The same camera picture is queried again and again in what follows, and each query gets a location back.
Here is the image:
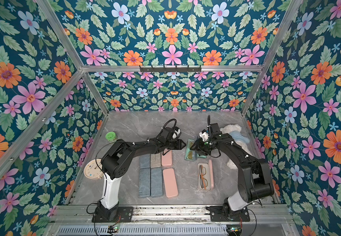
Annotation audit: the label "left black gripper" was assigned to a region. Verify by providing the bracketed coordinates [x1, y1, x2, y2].
[164, 139, 188, 150]

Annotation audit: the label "green case with black glasses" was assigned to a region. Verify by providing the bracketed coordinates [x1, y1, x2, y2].
[195, 153, 207, 159]

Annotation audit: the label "green case with olive glasses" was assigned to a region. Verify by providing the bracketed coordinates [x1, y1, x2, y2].
[184, 139, 196, 161]

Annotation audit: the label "pink case with brown glasses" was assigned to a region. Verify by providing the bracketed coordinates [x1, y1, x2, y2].
[161, 149, 172, 168]

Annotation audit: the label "grey case with black glasses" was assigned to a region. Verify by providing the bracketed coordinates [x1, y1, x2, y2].
[150, 153, 161, 168]

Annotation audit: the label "grey case with red glasses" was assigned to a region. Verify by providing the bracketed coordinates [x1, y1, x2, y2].
[140, 154, 150, 169]

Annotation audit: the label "grey case with yellow glasses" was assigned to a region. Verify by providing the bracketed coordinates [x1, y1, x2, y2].
[150, 167, 163, 198]

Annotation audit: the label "grey case with white glasses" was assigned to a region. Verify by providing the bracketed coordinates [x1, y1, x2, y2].
[139, 168, 151, 198]

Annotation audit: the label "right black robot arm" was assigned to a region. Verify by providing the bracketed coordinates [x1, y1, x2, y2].
[191, 116, 275, 221]

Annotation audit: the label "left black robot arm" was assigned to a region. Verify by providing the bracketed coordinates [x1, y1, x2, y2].
[93, 119, 186, 222]

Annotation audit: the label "orange blue framed glasses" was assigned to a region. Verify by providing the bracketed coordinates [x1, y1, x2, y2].
[199, 165, 208, 190]

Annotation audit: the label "white teddy bear blue shirt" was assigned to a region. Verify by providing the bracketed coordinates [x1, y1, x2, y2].
[220, 124, 253, 155]

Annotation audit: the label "green lidded small jar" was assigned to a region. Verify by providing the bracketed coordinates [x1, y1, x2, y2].
[105, 131, 117, 143]

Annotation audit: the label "black hook rack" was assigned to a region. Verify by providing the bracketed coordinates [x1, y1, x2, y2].
[139, 65, 202, 73]

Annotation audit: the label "cream analog clock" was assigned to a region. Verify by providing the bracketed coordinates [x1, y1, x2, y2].
[84, 158, 104, 180]

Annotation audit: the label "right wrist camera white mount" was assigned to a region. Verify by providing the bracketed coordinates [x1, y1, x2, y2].
[199, 129, 209, 142]

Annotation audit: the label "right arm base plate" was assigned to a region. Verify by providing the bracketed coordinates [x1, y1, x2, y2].
[206, 206, 250, 223]

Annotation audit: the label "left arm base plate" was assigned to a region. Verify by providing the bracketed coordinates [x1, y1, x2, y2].
[92, 206, 134, 223]

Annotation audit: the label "aluminium front rail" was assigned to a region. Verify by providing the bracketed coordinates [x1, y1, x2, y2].
[50, 204, 294, 224]

